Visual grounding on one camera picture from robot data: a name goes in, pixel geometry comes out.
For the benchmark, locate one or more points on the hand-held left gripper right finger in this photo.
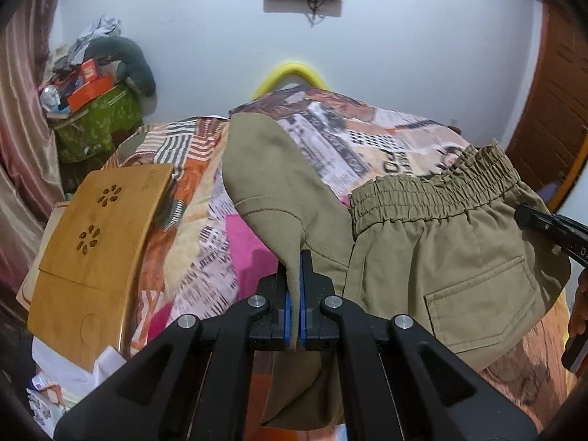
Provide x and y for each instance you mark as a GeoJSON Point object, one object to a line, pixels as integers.
{"type": "Point", "coordinates": [303, 312]}

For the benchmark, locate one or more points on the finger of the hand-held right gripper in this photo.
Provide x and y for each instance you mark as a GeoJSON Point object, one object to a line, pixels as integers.
{"type": "Point", "coordinates": [540, 223]}

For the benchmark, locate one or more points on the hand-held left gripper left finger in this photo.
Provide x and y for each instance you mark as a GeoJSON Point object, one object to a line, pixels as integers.
{"type": "Point", "coordinates": [288, 321]}

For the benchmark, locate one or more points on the khaki pants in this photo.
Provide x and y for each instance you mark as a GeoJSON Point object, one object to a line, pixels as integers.
{"type": "Point", "coordinates": [436, 262]}

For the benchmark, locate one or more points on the person's right hand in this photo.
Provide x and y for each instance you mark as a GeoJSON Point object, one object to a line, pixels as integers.
{"type": "Point", "coordinates": [579, 308]}

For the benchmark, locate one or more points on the grey-blue bag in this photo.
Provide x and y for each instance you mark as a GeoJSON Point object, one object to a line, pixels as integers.
{"type": "Point", "coordinates": [546, 192]}

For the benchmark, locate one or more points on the pink folded cloth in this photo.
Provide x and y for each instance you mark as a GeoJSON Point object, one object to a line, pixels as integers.
{"type": "Point", "coordinates": [248, 248]}

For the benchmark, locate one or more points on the printed blanket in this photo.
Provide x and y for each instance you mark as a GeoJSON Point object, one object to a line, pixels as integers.
{"type": "Point", "coordinates": [206, 248]}

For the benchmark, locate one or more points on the wooden door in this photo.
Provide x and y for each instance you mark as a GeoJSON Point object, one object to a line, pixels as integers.
{"type": "Point", "coordinates": [560, 115]}

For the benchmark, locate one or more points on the wooden lap desk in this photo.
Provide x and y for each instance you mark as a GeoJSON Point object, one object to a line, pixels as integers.
{"type": "Point", "coordinates": [101, 248]}

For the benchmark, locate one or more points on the white papers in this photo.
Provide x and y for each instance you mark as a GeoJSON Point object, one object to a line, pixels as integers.
{"type": "Point", "coordinates": [69, 386]}

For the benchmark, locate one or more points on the yellow curved headboard hoop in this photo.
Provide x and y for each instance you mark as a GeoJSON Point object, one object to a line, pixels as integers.
{"type": "Point", "coordinates": [289, 71]}

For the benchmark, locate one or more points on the green patterned box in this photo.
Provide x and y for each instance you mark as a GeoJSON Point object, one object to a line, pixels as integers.
{"type": "Point", "coordinates": [96, 124]}

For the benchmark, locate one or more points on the orange box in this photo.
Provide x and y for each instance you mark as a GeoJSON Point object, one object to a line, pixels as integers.
{"type": "Point", "coordinates": [89, 94]}

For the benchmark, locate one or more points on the grey neck pillow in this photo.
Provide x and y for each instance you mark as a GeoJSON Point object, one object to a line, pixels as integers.
{"type": "Point", "coordinates": [133, 62]}

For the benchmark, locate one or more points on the brown satin curtain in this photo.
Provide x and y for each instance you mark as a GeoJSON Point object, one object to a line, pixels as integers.
{"type": "Point", "coordinates": [20, 147]}

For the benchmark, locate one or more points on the silver round object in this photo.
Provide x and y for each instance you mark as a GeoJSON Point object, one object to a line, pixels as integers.
{"type": "Point", "coordinates": [50, 97]}

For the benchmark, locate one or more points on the wooden bed post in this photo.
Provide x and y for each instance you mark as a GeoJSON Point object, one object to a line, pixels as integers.
{"type": "Point", "coordinates": [454, 125]}

